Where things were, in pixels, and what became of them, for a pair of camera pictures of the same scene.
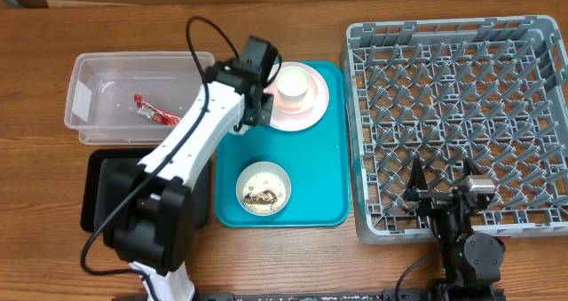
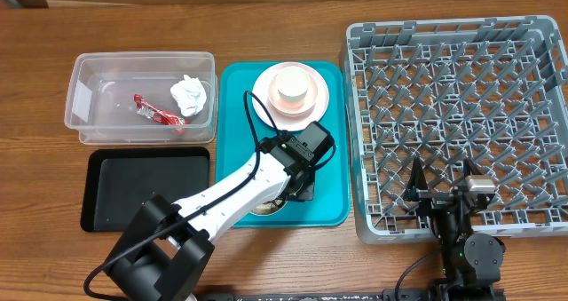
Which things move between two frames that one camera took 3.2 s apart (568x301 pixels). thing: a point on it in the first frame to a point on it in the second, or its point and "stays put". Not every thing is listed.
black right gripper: x=431 y=200 stays put
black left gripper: x=264 y=114 to x=308 y=188
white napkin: x=241 y=130 to x=189 y=95
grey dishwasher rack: x=493 y=90 stays put
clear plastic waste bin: x=130 y=98 stays put
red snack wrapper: x=153 y=113 stays put
